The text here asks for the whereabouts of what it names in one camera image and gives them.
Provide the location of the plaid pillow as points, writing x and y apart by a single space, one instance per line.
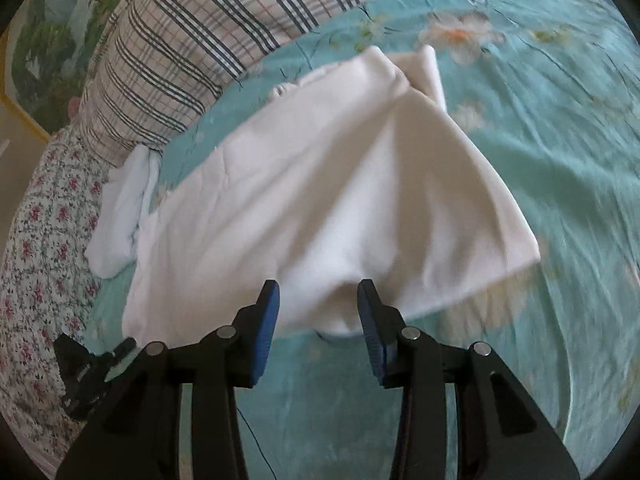
160 64

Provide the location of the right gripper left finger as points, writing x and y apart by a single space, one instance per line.
236 354

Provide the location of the landscape wall painting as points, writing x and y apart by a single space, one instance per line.
48 49

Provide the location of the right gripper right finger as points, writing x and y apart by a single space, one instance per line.
401 355

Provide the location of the folded white garment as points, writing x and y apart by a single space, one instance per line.
126 201

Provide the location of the teal floral bed sheet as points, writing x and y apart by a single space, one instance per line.
548 90

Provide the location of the white large garment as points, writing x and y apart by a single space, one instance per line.
357 171

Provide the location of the floral pink pillow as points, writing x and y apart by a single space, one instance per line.
47 289

